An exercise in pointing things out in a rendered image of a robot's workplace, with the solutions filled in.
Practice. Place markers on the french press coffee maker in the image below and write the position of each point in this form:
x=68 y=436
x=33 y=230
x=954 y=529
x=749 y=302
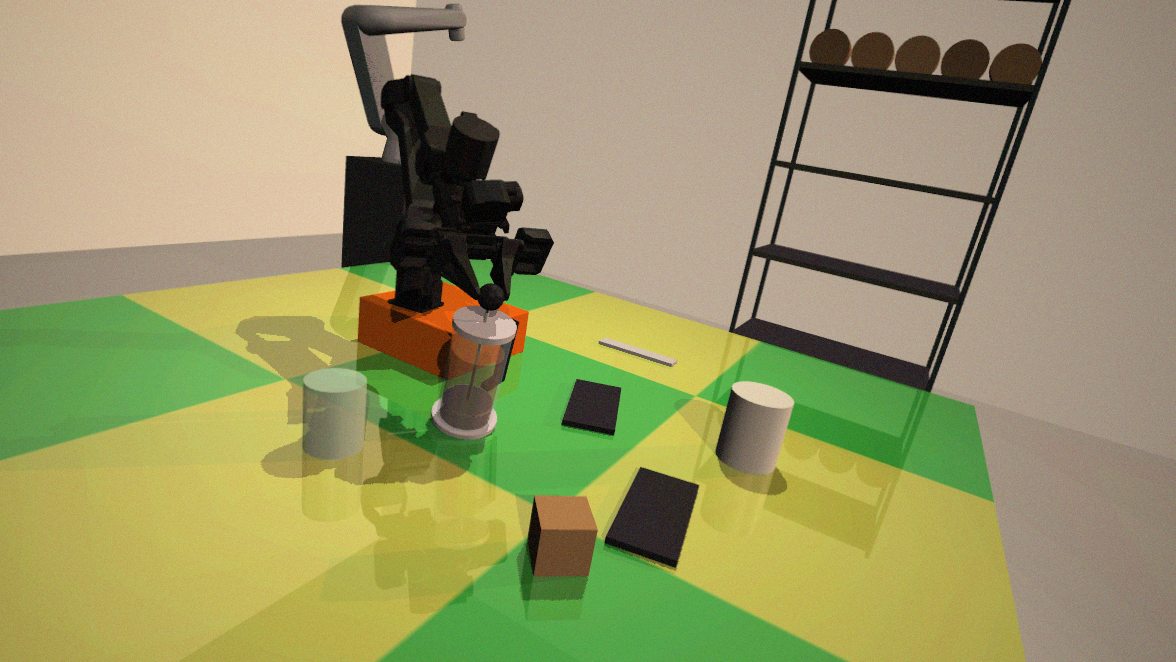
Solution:
x=479 y=352

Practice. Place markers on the beige flat bar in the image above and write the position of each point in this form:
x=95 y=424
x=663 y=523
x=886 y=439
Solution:
x=638 y=352

